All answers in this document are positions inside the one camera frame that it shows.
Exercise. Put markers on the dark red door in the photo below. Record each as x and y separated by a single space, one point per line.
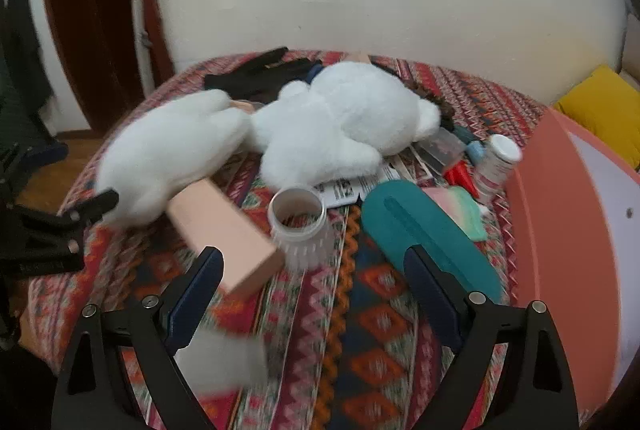
90 10

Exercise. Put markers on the beige card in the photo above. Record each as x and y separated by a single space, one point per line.
360 57

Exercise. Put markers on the white plush toy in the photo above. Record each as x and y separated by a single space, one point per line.
165 150

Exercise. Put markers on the white paper sheet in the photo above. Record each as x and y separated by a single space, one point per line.
225 362

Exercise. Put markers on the clear plastic bag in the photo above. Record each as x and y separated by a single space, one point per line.
442 148

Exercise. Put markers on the white wall pipe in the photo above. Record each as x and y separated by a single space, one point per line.
142 10

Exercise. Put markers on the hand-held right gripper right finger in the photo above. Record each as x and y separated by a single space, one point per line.
432 297

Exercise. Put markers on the large white plush bear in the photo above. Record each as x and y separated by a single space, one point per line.
345 120

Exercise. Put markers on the white labelled bottle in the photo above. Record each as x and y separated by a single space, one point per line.
497 163

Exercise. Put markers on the pink storage box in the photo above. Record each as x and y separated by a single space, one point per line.
555 230

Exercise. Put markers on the yellow pillow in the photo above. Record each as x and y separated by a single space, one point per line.
602 103

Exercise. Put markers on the red patterned blanket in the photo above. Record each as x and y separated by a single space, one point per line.
380 360

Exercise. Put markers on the white ribbed open jar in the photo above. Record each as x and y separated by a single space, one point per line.
300 230

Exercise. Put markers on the pink green gradient pouch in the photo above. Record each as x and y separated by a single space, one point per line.
462 210

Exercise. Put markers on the teal zip case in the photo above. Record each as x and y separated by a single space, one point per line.
425 225

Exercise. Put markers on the pink rectangular carton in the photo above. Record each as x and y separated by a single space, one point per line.
225 230

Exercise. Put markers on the black cloth gloves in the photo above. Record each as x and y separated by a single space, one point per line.
260 73

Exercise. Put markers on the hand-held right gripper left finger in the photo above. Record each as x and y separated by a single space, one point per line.
195 297

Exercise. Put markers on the dark hanging clothes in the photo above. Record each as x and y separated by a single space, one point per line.
22 60

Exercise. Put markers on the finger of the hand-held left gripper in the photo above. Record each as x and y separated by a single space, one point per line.
92 205
47 255

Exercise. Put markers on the printed paper leaflet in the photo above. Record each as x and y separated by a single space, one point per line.
350 190

